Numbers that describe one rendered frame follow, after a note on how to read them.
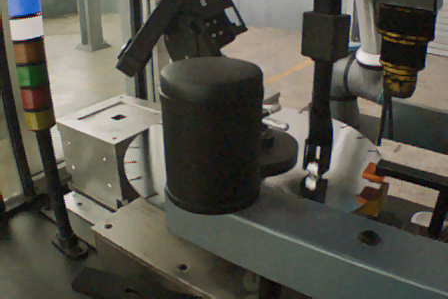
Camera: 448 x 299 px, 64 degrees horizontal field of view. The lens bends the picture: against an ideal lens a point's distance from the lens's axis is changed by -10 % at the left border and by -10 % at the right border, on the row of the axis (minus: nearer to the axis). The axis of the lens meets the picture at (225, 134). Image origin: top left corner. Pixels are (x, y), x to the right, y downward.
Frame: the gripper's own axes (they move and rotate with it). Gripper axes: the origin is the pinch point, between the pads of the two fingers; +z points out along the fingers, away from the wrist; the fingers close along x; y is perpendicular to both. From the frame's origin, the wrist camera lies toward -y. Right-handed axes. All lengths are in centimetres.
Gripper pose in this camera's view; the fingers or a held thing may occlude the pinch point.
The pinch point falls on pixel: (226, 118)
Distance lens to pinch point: 51.0
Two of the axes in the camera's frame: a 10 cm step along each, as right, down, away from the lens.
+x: -5.1, 1.5, 8.5
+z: 4.7, 8.7, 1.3
